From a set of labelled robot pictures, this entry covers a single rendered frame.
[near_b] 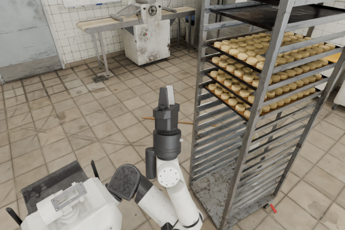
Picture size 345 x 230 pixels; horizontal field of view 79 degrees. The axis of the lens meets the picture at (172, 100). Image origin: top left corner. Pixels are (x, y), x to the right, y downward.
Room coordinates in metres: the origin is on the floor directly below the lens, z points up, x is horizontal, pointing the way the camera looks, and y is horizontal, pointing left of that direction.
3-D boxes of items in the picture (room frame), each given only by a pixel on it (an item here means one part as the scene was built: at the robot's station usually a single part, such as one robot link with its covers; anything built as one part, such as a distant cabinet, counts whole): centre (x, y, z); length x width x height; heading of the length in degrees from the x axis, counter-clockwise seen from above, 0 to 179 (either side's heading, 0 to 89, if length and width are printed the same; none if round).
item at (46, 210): (0.33, 0.33, 1.30); 0.10 x 0.07 x 0.09; 132
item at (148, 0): (4.37, 0.55, 1.23); 0.58 x 0.19 x 0.07; 37
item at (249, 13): (1.11, -0.55, 1.68); 0.60 x 0.40 x 0.02; 118
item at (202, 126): (1.28, -0.45, 0.87); 0.64 x 0.03 x 0.03; 118
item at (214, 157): (1.28, -0.45, 0.42); 0.64 x 0.03 x 0.03; 118
